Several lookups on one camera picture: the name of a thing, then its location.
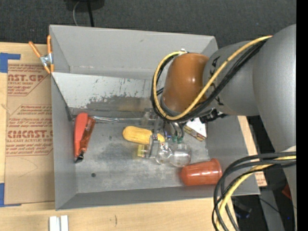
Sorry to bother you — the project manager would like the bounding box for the black cylinder on white bracket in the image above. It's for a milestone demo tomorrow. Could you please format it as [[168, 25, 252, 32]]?
[[198, 108, 228, 124]]

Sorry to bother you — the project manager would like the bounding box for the red plastic packet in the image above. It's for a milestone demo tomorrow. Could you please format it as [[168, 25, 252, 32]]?
[[73, 112, 97, 164]]

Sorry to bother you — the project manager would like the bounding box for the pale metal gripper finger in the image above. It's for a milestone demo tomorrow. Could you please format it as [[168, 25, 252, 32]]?
[[148, 133, 160, 158]]

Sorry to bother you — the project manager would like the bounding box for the clear glass bottle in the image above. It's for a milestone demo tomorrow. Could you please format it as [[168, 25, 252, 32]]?
[[154, 142, 193, 168]]

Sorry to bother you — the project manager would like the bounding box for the red-orange plastic cup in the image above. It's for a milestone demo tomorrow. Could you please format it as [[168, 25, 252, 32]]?
[[180, 158, 223, 187]]

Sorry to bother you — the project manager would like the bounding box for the yellow toy corn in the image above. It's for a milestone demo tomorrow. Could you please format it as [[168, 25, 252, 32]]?
[[122, 126, 166, 145]]

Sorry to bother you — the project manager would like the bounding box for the brown cardboard board red print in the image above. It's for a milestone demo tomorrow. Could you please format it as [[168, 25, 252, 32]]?
[[0, 41, 56, 207]]

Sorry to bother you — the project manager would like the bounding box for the grey metal bin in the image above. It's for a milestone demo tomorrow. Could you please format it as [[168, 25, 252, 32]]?
[[49, 24, 262, 211]]

